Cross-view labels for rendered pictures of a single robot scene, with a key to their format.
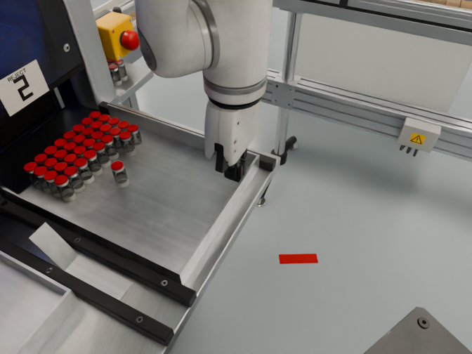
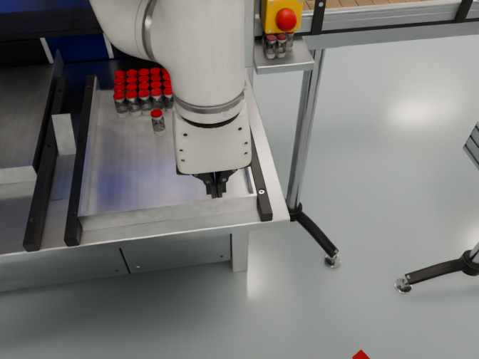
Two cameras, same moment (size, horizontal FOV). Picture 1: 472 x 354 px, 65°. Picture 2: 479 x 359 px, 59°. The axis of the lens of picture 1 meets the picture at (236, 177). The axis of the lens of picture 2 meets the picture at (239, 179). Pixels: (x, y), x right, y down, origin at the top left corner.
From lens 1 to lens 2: 0.42 m
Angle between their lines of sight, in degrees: 36
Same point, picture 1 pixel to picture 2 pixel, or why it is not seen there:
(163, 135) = not seen: hidden behind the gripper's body
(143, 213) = (138, 163)
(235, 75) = (174, 83)
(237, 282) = (296, 328)
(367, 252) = not seen: outside the picture
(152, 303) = (59, 221)
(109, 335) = (21, 213)
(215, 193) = (196, 194)
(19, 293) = (29, 146)
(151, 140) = not seen: hidden behind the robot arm
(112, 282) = (63, 186)
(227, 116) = (175, 121)
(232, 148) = (178, 155)
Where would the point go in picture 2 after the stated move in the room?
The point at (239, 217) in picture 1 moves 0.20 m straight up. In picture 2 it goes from (182, 227) to (165, 127)
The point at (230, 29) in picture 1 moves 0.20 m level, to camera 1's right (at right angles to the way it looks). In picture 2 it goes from (160, 33) to (292, 152)
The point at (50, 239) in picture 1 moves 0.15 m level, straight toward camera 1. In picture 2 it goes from (64, 127) to (14, 194)
